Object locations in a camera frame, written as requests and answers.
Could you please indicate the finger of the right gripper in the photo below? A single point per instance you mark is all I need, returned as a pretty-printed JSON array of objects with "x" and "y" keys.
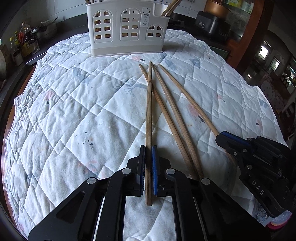
[
  {"x": 229, "y": 139},
  {"x": 231, "y": 147}
]

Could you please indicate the copper coloured pot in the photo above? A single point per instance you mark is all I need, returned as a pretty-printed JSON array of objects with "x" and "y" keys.
[{"x": 216, "y": 9}]

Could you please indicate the white plastic utensil holder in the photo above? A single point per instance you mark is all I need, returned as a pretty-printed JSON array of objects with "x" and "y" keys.
[{"x": 126, "y": 27}]

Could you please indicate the black rice cooker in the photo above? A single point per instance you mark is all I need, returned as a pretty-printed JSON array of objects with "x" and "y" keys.
[{"x": 212, "y": 25}]

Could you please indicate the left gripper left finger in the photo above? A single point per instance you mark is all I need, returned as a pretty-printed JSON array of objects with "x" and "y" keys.
[{"x": 96, "y": 209}]

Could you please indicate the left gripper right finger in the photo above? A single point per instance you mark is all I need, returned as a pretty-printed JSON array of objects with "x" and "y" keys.
[{"x": 202, "y": 210}]

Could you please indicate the clear plastic bottle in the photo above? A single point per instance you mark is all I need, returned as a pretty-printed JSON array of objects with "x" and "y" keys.
[{"x": 16, "y": 53}]

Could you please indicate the white quilted cloth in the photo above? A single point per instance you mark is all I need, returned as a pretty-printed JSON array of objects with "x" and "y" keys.
[{"x": 82, "y": 116}]

